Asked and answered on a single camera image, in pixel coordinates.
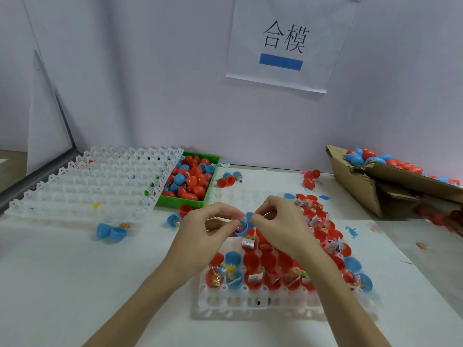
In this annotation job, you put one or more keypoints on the person's right hand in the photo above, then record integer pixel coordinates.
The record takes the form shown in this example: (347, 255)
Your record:
(286, 227)

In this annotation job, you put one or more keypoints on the clear triangular panel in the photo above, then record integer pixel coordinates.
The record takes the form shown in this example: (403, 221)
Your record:
(47, 119)

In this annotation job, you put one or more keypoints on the person's left hand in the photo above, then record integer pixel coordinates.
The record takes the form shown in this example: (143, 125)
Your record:
(195, 245)

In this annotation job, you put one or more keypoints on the pile of finished eggs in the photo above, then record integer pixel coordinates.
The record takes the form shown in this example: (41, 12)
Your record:
(390, 161)

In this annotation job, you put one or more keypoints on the grey metal rail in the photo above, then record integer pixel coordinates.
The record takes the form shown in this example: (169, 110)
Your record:
(32, 180)

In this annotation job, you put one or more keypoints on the small capsule cluster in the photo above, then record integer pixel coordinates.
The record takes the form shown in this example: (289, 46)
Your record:
(228, 177)

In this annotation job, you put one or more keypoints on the person's left forearm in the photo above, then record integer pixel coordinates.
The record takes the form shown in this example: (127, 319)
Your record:
(126, 318)

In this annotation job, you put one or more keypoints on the cardboard box of capsules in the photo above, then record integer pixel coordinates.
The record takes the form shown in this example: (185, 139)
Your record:
(356, 184)

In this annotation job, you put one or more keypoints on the small blue toy piece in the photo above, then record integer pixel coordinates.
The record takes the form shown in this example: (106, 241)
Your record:
(351, 231)

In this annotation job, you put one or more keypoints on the small orange toy piece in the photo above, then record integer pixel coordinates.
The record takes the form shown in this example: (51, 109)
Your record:
(422, 245)
(125, 224)

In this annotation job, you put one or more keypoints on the white paper sign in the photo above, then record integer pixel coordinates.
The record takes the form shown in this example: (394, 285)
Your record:
(329, 47)

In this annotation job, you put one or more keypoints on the person's right forearm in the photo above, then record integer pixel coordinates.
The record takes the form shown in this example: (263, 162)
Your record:
(351, 310)

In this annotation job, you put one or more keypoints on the clear plastic egg tray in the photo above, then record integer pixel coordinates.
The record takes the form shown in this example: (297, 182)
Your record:
(239, 303)
(90, 184)

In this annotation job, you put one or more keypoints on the green plastic tray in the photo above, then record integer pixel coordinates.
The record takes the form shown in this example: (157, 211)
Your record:
(213, 156)

